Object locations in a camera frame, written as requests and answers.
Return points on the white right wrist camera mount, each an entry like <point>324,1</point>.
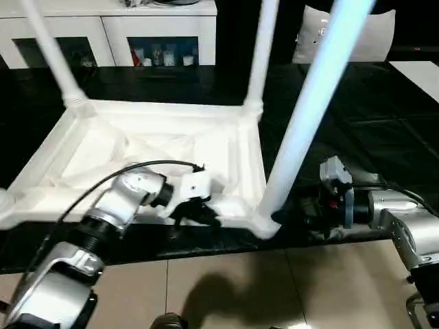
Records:
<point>334,169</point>

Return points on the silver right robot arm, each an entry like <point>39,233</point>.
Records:
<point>404,219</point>

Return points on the white plastic table top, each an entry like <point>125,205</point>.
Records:
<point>154,116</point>

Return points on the small white cup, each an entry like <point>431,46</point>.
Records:
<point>187,61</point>

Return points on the white flat board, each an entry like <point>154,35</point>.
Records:
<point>418,77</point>

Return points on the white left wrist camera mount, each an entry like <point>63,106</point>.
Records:
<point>193,186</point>

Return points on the white cabinet with glass doors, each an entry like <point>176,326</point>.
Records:
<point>85,24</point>

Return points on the dark robot foot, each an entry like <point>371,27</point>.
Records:
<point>169,321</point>

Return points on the white printed bottle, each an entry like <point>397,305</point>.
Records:
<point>168,58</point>

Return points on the black sofa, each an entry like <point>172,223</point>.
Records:
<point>240,31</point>

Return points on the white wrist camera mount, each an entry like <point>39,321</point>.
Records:
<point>334,169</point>
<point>193,186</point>

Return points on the black table frame leg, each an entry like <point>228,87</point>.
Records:
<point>4,306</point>

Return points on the small red bottle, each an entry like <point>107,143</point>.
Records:
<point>138,56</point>

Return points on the black work mat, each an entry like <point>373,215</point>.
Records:
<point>377,120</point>

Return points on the light grey pillow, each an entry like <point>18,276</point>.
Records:
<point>374,37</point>

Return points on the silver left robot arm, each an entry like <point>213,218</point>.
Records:
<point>130,192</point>

